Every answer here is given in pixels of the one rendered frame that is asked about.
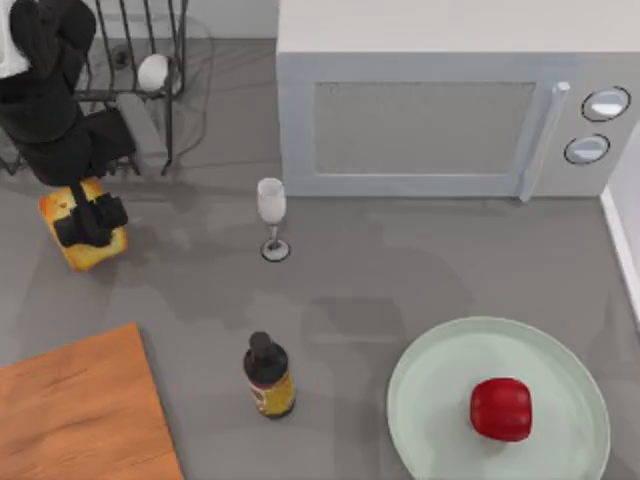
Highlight pale grey rounded box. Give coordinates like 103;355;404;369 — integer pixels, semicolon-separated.
116;93;167;162

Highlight white round cup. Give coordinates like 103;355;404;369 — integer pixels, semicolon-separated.
137;53;170;93

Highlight clear wine glass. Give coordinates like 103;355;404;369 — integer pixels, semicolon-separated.
256;176;292;263

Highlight wooden cutting board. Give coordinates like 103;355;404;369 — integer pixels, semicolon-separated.
0;321;186;480

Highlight dark bottle with yellow label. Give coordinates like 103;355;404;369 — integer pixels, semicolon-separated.
243;330;297;421

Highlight microwave oven door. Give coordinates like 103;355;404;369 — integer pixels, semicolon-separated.
277;52;586;199

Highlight pale grey microwave oven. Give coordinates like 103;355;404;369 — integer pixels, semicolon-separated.
275;0;640;204

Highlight pale green round plate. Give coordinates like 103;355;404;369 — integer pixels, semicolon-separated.
386;315;613;480

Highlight red bell pepper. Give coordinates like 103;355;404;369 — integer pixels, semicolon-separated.
468;377;535;444

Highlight small microwave knob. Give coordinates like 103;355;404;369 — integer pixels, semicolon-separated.
563;133;612;165

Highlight large microwave knob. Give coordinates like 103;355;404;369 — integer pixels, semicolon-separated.
580;85;632;123

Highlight black wire dish rack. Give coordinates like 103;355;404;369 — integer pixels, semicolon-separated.
0;0;192;177

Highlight microwave door handle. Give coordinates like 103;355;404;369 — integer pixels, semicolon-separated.
517;81;572;204

